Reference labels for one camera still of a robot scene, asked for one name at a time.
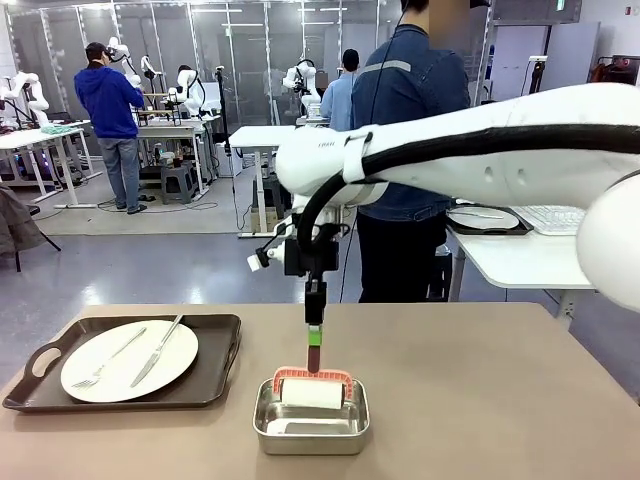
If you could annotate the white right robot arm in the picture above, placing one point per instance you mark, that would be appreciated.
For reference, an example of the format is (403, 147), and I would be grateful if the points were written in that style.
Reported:
(450, 180)

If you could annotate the clothes rack with garments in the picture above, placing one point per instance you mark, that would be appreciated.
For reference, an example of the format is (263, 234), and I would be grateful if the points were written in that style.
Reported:
(617, 70)

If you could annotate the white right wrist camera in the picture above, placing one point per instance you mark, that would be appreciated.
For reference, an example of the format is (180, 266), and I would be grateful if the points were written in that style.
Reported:
(257, 261)

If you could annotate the pink-framed white lint roller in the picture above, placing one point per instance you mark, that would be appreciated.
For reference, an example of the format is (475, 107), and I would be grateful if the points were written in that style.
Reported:
(312, 395)

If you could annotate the black pole stand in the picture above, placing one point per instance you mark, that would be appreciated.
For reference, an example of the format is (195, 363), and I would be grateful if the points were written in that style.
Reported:
(536, 75)

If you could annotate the person in denim jacket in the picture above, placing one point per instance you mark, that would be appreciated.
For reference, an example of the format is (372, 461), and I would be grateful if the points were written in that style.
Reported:
(410, 90)

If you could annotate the dark jacket on chair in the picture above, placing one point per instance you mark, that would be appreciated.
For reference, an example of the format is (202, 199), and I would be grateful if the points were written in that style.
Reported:
(15, 220)

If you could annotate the white rounded-corner table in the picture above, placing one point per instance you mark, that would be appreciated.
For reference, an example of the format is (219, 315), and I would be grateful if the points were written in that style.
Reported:
(525, 260)

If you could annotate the person in light-blue shirt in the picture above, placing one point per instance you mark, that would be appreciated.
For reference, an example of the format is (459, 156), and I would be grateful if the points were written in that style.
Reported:
(337, 100)

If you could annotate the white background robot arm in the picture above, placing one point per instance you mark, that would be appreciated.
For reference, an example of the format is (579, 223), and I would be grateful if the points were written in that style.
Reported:
(147, 67)
(131, 72)
(190, 100)
(37, 100)
(307, 75)

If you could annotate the person in blue hoodie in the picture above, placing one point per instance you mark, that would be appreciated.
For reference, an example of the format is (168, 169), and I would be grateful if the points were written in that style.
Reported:
(107, 105)

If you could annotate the green cloth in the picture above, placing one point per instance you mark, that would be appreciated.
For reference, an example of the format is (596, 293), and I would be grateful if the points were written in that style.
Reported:
(62, 129)

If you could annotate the dark brown serving tray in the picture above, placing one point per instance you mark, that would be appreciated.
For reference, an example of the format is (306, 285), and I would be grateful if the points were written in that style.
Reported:
(215, 350)
(520, 229)

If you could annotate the silver table knife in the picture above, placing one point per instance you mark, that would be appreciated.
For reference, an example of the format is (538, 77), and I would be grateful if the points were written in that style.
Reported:
(480, 214)
(150, 362)

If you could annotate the white round plate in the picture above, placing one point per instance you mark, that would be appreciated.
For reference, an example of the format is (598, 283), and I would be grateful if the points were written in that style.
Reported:
(480, 222)
(90, 350)

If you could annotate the rectangular stainless steel tray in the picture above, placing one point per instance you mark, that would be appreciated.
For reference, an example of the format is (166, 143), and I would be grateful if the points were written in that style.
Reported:
(310, 442)

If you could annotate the white background table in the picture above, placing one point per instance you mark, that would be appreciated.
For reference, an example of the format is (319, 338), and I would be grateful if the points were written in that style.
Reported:
(165, 132)
(255, 135)
(30, 137)

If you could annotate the grey plastic stool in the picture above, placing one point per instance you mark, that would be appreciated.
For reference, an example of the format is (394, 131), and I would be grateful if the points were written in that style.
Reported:
(177, 182)

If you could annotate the silver fork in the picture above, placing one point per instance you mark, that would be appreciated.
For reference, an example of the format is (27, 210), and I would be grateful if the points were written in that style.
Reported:
(120, 351)

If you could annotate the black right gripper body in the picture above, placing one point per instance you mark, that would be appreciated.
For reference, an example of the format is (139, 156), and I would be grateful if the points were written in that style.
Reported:
(320, 255)

